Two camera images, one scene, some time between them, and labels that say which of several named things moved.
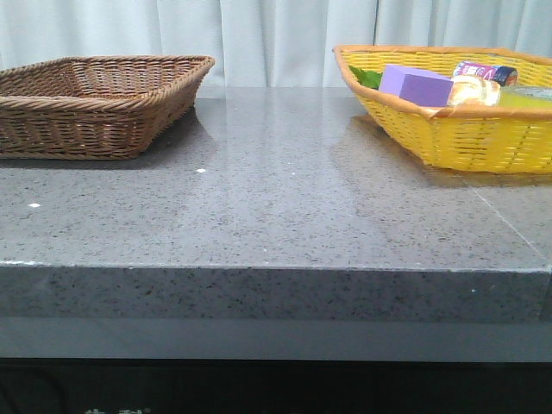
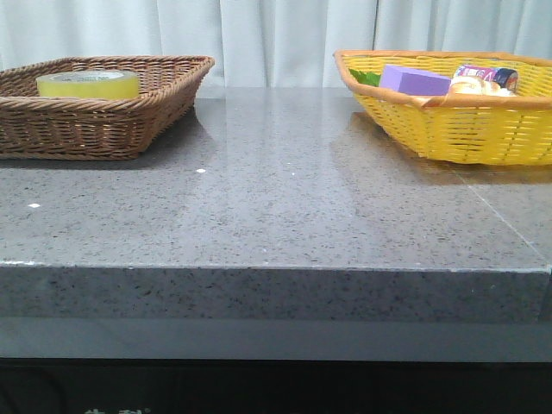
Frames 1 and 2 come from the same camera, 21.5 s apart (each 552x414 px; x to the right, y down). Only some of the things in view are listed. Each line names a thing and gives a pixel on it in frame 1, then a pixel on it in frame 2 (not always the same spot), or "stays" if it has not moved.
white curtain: (265, 43) stays
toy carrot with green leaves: (366, 78) stays
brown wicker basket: (95, 107) stays
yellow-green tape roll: (522, 97) to (89, 84)
